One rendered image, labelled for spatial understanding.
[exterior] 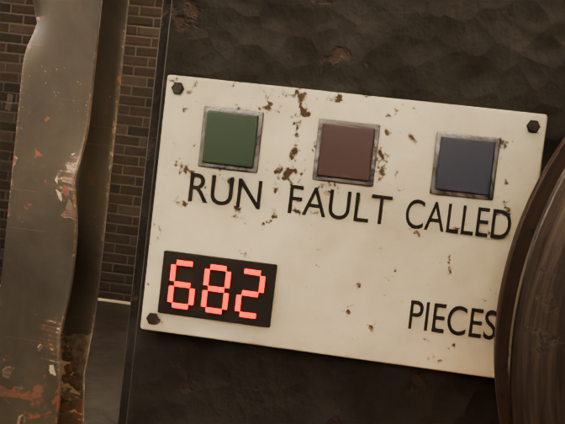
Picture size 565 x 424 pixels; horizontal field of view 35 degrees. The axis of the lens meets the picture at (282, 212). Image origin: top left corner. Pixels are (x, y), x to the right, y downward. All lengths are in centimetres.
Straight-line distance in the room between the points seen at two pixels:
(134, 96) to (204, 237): 626
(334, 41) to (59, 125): 263
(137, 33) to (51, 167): 378
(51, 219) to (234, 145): 264
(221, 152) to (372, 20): 14
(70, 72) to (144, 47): 369
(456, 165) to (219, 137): 16
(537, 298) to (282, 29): 27
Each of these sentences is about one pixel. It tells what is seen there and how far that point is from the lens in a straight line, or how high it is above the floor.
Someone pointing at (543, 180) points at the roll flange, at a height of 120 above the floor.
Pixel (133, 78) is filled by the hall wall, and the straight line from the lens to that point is 689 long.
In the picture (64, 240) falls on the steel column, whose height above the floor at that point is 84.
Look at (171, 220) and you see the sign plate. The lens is 63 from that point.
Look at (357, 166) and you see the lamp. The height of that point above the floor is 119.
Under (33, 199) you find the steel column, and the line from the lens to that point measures 326.
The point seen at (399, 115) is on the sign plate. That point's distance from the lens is 61.
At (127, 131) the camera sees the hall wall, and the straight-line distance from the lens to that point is 687.
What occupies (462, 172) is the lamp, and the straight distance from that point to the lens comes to 61.
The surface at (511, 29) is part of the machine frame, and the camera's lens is 64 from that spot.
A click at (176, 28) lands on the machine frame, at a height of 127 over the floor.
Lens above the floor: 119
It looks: 3 degrees down
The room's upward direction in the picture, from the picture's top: 7 degrees clockwise
